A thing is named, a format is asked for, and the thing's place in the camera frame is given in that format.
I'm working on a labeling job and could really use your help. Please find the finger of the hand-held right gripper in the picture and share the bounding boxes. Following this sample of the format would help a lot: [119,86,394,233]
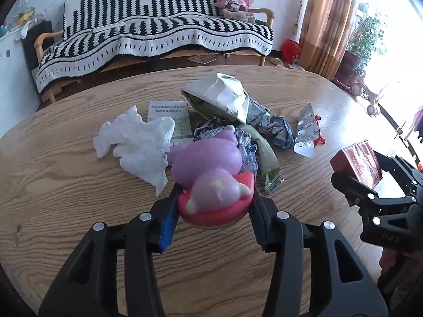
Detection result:
[330,172,417,217]
[373,152,423,202]

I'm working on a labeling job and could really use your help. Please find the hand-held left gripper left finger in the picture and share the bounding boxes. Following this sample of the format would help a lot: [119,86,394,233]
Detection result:
[38,185,186,317]

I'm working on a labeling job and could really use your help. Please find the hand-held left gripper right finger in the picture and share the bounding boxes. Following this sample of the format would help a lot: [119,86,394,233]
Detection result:
[249,195,389,317]

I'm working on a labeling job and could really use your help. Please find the small red box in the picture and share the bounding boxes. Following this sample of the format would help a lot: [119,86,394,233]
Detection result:
[329,140,383,189]

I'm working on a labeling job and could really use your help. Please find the pink and purple squishy toy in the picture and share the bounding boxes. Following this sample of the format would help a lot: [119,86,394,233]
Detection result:
[166,125,256,228]

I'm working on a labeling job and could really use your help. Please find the person's right hand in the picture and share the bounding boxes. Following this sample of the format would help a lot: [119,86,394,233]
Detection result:
[378,246,423,291]

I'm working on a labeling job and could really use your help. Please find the pale green wrapper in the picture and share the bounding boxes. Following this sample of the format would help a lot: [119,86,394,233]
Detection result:
[246,124,285,195]

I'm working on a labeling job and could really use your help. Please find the silver and red snack wrapper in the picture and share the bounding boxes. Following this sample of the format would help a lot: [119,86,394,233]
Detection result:
[292,103,326,158]

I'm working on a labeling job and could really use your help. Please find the crumpled silver foil wrapper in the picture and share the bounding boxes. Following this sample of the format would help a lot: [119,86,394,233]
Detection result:
[193,120,258,175]

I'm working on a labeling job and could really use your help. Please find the crumpled white tissue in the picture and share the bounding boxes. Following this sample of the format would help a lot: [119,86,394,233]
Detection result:
[93,105,176,197]

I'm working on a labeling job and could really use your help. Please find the crumpled blue foil wrapper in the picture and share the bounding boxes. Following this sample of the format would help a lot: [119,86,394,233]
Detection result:
[248,101,296,149]

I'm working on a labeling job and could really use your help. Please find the wooden toy tricycle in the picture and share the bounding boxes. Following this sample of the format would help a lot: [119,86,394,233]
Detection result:
[350,73,387,116]

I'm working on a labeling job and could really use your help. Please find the white and green leaflet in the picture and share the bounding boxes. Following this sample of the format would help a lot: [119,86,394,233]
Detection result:
[147,101,192,146]

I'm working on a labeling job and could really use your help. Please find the dark red plant pot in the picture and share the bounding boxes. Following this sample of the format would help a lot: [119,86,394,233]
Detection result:
[334,51,361,85]

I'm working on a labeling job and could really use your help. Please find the white folded carton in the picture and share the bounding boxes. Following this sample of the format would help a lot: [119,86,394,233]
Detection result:
[181,73,250,128]

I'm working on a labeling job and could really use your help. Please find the green potted plant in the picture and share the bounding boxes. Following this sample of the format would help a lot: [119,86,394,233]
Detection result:
[345,3,389,63]

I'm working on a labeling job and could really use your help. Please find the red bag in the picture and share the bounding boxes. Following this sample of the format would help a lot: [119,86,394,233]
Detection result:
[282,39,302,64]

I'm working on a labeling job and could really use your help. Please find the brown striped curtain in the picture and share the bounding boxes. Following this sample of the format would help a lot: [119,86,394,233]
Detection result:
[298,0,359,81]

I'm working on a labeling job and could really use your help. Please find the cardboard scrap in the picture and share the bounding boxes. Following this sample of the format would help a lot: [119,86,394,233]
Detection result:
[187,54,217,65]

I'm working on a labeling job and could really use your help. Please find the sofa with striped blanket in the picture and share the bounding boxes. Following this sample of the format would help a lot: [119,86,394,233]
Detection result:
[35,0,274,95]

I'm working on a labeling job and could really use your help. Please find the pink plush toy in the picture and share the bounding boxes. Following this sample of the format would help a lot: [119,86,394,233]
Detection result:
[214,0,256,24]

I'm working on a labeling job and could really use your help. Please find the white cabinet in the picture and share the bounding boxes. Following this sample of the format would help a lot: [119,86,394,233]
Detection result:
[0,33,30,136]

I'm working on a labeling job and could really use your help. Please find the black cabinet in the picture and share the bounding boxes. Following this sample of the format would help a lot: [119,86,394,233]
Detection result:
[21,20,53,73]

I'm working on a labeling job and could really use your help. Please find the white paper sheets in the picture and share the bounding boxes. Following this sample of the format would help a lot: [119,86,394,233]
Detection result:
[15,15,43,42]

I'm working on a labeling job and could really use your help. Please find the wooden sofa frame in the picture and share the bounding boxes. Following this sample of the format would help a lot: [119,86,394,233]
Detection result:
[34,8,276,104]

